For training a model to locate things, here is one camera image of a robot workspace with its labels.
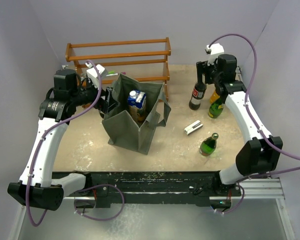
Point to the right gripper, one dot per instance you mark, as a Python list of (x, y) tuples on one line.
[(203, 68)]

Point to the green glass bottle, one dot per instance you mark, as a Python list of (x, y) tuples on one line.
[(216, 108), (208, 146)]

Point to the orange soda plastic bottle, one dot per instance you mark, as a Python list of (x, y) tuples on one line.
[(214, 97)]

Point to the white stapler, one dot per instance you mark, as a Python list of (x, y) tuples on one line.
[(193, 127)]

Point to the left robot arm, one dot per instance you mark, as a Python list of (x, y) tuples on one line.
[(36, 188)]

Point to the green glass bottle rear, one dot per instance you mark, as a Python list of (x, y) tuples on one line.
[(216, 108)]

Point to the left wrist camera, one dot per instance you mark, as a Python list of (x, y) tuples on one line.
[(92, 73)]

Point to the green canvas bag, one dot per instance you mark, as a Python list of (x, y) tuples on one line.
[(122, 129)]

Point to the green glass bottle front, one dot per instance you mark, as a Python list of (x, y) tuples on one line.
[(208, 146)]

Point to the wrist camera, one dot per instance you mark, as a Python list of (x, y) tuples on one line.
[(92, 73), (213, 51)]

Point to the blue juice carton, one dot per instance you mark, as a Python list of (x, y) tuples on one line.
[(137, 105)]

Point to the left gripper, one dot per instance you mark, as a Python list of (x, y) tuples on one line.
[(109, 102)]

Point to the cola glass bottle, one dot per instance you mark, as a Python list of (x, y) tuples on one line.
[(197, 95)]

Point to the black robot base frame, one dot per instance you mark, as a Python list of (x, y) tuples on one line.
[(161, 187)]

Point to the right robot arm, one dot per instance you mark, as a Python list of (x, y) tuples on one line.
[(260, 153)]

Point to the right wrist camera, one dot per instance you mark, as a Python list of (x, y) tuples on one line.
[(213, 51)]

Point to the wooden shelf rack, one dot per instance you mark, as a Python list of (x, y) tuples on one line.
[(143, 60)]

